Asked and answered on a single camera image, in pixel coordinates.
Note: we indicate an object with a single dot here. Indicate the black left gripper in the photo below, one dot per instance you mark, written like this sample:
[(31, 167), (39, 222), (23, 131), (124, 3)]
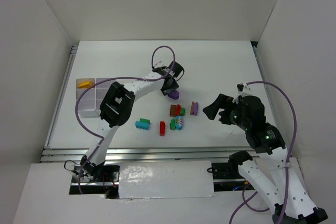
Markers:
[(170, 87)]

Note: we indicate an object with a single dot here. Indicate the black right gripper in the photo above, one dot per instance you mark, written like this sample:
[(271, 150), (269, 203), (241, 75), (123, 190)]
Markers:
[(224, 108)]

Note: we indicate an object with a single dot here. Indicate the purple rounded lego brick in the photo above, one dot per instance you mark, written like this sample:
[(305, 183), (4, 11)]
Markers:
[(174, 95)]

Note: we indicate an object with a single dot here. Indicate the purple curved lego brick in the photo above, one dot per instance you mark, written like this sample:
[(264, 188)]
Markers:
[(195, 108)]

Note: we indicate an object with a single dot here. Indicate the thin brown lego plate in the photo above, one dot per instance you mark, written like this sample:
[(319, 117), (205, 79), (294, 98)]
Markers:
[(192, 108)]

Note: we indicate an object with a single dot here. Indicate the yellow rectangular lego brick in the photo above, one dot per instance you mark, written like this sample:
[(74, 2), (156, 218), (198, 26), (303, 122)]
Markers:
[(85, 85)]

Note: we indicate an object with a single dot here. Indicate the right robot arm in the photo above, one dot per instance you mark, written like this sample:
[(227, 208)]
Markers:
[(283, 193)]

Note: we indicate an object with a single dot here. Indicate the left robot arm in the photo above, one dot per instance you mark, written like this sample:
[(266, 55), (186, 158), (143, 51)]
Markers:
[(116, 107)]

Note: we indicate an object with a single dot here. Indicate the brown rectangular lego brick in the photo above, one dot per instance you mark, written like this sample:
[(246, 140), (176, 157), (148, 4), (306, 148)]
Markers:
[(173, 109)]

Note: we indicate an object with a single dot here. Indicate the red curved lego brick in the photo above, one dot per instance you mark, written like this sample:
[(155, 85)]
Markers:
[(178, 110)]

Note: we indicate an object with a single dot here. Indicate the small green lego brick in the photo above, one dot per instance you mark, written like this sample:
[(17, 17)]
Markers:
[(182, 111)]

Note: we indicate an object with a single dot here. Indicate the blue frog-print lego brick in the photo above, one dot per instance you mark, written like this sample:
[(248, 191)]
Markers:
[(178, 122)]

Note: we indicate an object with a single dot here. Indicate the green curved lego brick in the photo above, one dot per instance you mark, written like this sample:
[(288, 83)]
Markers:
[(172, 125)]

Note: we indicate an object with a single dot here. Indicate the red rectangular lego brick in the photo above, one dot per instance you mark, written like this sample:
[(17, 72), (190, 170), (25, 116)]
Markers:
[(162, 128)]

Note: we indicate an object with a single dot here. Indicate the green lego brick on teal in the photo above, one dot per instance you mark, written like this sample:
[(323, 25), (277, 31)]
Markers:
[(144, 120)]

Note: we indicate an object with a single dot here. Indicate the teal rectangular lego brick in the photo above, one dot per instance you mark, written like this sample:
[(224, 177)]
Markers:
[(142, 125)]

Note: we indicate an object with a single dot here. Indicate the white compartment organizer box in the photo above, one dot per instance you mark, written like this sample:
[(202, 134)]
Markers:
[(89, 105)]

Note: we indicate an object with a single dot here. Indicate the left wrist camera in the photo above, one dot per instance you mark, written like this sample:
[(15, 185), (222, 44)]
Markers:
[(159, 64)]

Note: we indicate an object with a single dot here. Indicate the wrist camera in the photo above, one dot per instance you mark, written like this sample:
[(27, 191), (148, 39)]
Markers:
[(243, 91), (159, 64)]

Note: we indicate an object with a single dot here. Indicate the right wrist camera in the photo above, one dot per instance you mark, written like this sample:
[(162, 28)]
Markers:
[(243, 91)]

